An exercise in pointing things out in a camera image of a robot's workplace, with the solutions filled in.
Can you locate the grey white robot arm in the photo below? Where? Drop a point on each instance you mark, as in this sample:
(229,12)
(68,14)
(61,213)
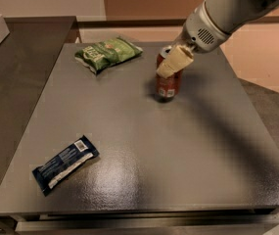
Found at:
(229,15)

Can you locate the dark blue snack bar wrapper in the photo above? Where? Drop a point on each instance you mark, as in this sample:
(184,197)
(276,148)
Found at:
(49,175)

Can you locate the green jalapeno chip bag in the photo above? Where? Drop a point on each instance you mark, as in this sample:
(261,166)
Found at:
(105,54)

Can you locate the red coke can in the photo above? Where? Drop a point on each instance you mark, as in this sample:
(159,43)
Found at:
(167,88)

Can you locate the grey drawer front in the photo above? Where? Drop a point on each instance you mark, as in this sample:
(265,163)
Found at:
(150,221)

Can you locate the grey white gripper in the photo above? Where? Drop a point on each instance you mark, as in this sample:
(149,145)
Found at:
(200,33)

